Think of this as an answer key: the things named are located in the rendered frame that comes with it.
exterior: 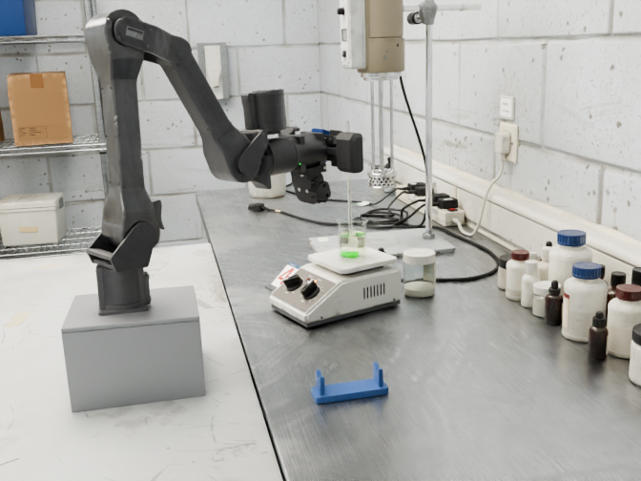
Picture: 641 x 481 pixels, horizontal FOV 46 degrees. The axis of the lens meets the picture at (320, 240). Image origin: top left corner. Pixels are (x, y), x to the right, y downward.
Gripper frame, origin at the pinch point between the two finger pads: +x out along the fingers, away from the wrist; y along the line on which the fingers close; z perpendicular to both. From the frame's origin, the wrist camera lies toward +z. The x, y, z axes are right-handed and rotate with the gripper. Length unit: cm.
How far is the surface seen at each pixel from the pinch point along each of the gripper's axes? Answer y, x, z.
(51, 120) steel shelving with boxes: -213, 36, 11
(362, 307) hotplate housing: 5.1, -1.2, 27.4
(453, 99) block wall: -38, 76, 0
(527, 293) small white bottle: 23.1, 20.9, 26.4
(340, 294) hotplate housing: 4.4, -5.7, 24.0
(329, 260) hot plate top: -2.1, -2.0, 20.1
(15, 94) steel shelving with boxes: -218, 25, -1
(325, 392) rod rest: 24.1, -26.6, 27.6
